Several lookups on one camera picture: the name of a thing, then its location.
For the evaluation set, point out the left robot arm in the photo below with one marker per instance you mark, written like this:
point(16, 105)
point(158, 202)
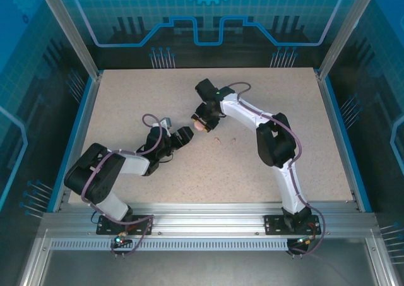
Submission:
point(101, 178)

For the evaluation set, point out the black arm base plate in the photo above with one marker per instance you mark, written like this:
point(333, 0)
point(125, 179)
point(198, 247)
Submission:
point(274, 226)
point(107, 227)

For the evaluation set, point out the grey metal shelf panel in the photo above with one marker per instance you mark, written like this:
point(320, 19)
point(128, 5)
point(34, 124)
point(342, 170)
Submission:
point(202, 270)

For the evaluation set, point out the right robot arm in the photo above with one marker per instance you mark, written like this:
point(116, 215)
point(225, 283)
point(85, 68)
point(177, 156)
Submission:
point(274, 147)

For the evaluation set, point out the aluminium frame post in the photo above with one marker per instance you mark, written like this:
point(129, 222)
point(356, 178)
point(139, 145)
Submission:
point(69, 30)
point(347, 30)

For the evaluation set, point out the aluminium mounting rail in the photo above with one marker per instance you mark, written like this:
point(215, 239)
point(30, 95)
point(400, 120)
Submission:
point(205, 218)

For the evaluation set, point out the small electronics connector board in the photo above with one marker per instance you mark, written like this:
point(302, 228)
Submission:
point(304, 241)
point(121, 240)

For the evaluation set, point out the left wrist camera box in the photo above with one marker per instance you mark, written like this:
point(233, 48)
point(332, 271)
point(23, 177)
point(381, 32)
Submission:
point(166, 122)

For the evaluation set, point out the pink round charging case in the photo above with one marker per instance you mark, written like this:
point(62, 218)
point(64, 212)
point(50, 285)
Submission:
point(199, 125)

